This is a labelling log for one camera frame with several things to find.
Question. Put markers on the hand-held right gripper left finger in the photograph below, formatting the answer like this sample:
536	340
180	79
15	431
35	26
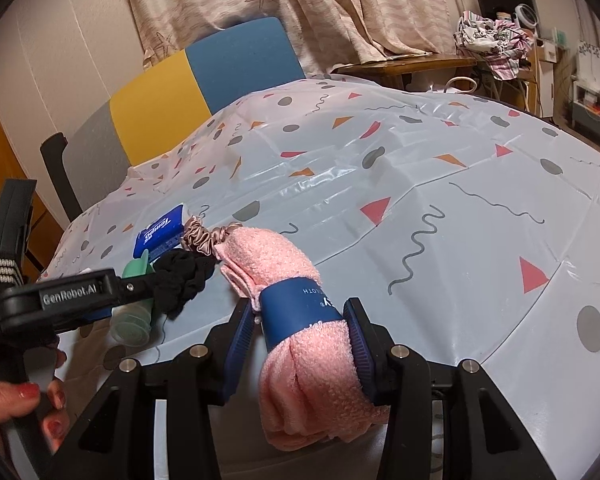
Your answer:
240	345

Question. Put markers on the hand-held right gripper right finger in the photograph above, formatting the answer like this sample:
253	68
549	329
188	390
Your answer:
362	355

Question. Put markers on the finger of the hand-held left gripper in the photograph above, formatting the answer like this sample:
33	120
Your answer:
135	287

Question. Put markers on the green cap clear bottle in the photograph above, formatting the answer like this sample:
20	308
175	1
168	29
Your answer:
130	327

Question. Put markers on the black scrunchie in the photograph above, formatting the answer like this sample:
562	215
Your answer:
185	275

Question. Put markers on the blue tissue packet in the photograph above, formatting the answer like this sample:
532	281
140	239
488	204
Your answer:
157	232

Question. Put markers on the pink satin scrunchie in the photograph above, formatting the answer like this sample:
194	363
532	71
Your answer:
200	237

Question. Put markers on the pink towel blue band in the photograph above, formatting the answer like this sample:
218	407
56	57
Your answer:
280	260

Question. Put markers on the person's left hand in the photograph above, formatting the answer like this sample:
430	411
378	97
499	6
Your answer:
10	402

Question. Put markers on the patterned plastic tablecloth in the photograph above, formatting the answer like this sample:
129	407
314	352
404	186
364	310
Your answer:
430	185

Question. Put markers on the tricolour chair back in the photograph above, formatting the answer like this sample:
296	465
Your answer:
150	105

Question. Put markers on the wooden side table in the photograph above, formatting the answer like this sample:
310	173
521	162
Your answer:
405	66

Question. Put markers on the patterned beige curtain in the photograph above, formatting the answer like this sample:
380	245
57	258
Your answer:
305	0

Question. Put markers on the pile of striped cloth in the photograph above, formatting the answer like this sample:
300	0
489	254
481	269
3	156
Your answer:
485	35

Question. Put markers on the white round fan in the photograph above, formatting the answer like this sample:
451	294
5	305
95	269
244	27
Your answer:
515	16

